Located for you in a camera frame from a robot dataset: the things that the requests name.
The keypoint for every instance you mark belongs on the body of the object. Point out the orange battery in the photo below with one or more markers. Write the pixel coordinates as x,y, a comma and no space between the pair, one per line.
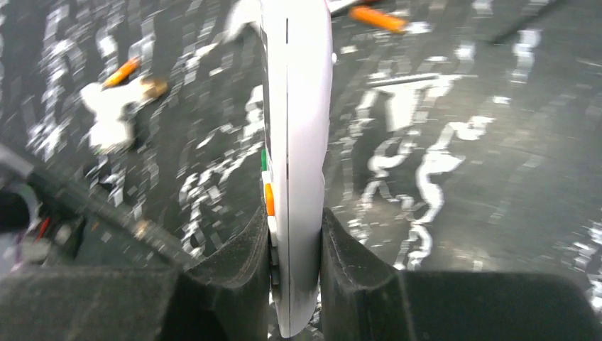
378,19
123,72

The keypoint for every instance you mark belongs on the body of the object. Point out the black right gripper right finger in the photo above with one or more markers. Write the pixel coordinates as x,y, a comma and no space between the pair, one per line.
364,298

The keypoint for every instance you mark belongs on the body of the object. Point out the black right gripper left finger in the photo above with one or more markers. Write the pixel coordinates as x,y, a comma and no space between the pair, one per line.
224,298

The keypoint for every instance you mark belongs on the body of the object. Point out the white plastic valve fitting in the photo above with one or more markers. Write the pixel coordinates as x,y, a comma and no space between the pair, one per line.
113,109

